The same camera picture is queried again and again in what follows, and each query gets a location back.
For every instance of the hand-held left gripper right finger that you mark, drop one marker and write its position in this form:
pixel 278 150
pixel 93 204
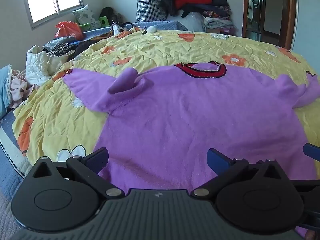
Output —
pixel 217 160

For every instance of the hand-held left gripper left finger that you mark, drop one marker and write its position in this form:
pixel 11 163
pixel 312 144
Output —
pixel 101 156

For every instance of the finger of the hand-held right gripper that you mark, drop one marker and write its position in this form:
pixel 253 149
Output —
pixel 308 186
pixel 312 151

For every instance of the purple sweater red collar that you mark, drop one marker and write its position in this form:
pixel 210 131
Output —
pixel 190 120

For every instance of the pink cloth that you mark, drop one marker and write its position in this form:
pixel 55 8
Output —
pixel 18 87

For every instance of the dark brown cloth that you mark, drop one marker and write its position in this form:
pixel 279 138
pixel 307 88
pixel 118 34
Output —
pixel 83 47

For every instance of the white padded jacket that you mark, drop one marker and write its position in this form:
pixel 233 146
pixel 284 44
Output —
pixel 37 65

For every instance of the blue pillow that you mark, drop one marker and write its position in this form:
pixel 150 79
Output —
pixel 4 92

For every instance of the black white striped cloth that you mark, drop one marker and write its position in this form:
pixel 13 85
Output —
pixel 58 46

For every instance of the yellow floral bedsheet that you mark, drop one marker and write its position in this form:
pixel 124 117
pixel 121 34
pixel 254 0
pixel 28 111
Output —
pixel 162 50

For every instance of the white crumpled wrapper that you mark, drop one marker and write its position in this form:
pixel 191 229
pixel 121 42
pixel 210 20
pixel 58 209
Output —
pixel 115 27

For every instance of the orange plastic bag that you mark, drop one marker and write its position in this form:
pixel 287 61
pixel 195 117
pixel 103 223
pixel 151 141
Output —
pixel 68 30

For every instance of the green plastic piece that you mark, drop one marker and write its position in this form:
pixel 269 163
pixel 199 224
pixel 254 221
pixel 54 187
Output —
pixel 85 25

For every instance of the green plastic stool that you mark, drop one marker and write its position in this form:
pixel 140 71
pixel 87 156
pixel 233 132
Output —
pixel 103 21

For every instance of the white fluffy ball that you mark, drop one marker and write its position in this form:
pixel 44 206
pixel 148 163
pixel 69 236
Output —
pixel 151 29

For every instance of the green patterned pillow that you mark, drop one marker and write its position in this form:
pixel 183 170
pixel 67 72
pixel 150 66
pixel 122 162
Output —
pixel 86 16

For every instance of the white plastic bag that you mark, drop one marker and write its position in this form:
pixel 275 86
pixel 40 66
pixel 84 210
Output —
pixel 190 21

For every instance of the black backpack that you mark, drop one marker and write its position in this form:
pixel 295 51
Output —
pixel 110 15

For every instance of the houndstooth bag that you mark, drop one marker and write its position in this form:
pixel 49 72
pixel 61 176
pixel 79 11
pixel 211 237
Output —
pixel 150 10

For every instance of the wooden door frame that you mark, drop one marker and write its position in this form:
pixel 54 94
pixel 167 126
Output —
pixel 290 12

